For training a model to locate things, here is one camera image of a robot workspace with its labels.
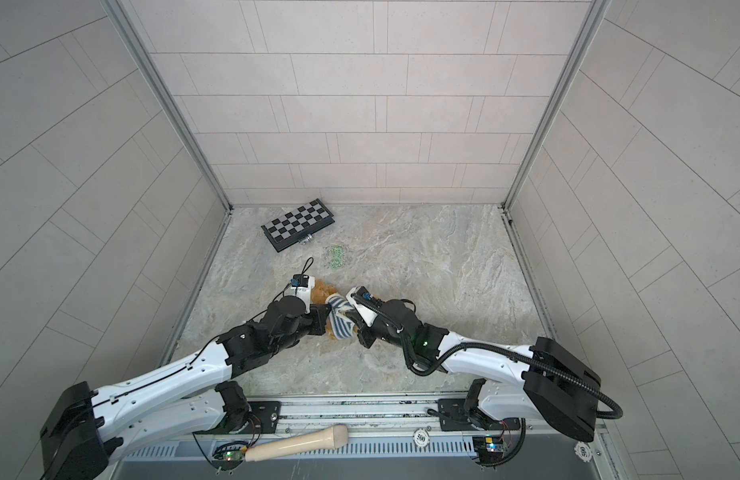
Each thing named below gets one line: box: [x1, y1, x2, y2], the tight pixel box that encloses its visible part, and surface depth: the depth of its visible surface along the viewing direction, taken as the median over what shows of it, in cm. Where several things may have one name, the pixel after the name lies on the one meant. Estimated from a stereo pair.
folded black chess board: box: [261, 198, 336, 253], surface depth 110 cm
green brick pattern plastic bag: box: [329, 245, 344, 269], surface depth 104 cm
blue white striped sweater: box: [326, 293, 355, 339], surface depth 77 cm
